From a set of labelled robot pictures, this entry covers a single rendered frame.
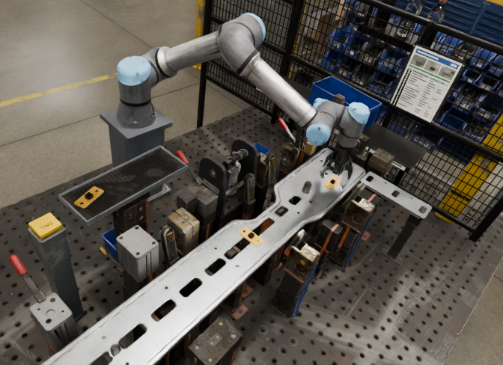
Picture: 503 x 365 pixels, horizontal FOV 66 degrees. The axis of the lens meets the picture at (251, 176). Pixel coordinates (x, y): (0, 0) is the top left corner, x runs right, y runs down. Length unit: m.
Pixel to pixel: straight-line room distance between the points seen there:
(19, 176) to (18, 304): 1.65
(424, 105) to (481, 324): 1.51
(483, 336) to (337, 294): 1.38
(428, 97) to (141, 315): 1.47
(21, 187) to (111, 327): 2.03
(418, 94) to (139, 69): 1.21
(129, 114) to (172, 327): 0.80
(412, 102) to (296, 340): 1.16
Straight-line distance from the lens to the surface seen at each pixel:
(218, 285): 1.19
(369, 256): 1.82
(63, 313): 1.10
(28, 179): 3.08
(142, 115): 1.54
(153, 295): 1.17
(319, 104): 1.39
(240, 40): 1.26
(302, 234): 1.23
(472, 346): 2.76
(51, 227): 1.14
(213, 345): 1.07
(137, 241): 1.14
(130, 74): 1.46
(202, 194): 1.31
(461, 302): 1.89
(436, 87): 1.90
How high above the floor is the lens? 2.00
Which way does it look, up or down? 41 degrees down
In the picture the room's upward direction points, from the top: 12 degrees clockwise
